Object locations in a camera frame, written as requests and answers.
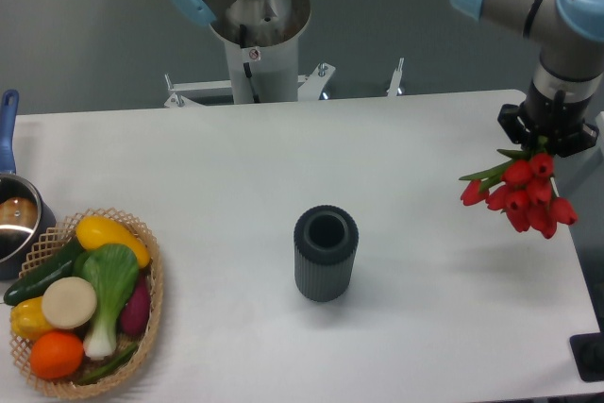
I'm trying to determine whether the green cucumber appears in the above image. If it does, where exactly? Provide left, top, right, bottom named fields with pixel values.
left=4, top=238, right=84, bottom=306

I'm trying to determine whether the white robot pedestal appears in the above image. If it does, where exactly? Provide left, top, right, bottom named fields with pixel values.
left=221, top=35, right=299, bottom=105

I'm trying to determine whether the woven wicker basket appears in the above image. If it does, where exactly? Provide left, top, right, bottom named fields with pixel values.
left=9, top=208, right=163, bottom=400

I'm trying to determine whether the yellow squash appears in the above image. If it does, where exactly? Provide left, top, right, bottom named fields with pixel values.
left=75, top=215, right=151, bottom=269

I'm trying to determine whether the yellow bell pepper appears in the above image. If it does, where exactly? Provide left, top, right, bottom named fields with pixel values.
left=10, top=296, right=55, bottom=341

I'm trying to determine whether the dark grey ribbed vase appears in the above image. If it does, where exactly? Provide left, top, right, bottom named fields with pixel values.
left=294, top=205, right=360, bottom=302

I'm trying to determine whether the purple sweet potato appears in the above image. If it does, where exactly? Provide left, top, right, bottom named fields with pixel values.
left=119, top=275, right=151, bottom=337

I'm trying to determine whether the orange fruit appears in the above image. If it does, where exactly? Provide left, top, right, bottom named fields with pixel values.
left=29, top=330, right=84, bottom=379

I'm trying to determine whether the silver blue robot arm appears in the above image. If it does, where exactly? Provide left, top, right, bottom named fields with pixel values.
left=449, top=0, right=603, bottom=157

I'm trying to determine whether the beige round disc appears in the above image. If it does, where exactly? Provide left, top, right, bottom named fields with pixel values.
left=42, top=277, right=97, bottom=329

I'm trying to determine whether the red tulip bouquet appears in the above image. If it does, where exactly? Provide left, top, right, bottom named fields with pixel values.
left=459, top=136, right=579, bottom=239

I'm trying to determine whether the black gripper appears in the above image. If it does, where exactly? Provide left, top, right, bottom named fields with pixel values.
left=497, top=90, right=597, bottom=158

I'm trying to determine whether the blue handled saucepan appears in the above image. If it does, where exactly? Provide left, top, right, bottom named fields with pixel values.
left=1, top=89, right=56, bottom=281

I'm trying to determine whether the white metal frame bracket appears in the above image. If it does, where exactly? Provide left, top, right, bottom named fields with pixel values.
left=163, top=58, right=406, bottom=109

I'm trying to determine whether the green bok choy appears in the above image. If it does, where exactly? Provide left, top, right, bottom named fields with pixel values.
left=75, top=243, right=139, bottom=361

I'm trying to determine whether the green chili pepper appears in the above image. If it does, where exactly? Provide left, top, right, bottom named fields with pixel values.
left=75, top=343, right=139, bottom=385

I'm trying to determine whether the black device at table edge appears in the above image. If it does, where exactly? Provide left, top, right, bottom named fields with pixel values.
left=569, top=332, right=603, bottom=382

